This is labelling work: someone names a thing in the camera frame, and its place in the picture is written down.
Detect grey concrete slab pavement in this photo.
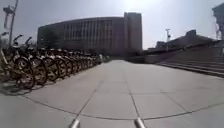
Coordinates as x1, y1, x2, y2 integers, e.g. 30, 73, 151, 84
0, 59, 224, 128

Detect wide curved building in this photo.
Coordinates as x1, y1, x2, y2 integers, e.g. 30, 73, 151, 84
36, 11, 144, 58

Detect grey wall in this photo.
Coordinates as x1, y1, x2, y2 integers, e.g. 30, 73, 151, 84
125, 41, 224, 65

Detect robot's own part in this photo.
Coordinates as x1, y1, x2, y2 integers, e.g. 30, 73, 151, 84
68, 118, 82, 128
133, 117, 147, 128

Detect lamp pole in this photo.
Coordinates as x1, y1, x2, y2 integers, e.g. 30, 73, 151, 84
2, 0, 20, 48

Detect stone steps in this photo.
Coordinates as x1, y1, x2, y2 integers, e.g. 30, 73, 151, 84
155, 58, 224, 80

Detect row of parked bicycles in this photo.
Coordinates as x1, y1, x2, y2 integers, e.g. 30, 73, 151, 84
0, 34, 105, 92

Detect low dark building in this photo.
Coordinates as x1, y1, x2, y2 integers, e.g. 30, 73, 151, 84
154, 29, 215, 50

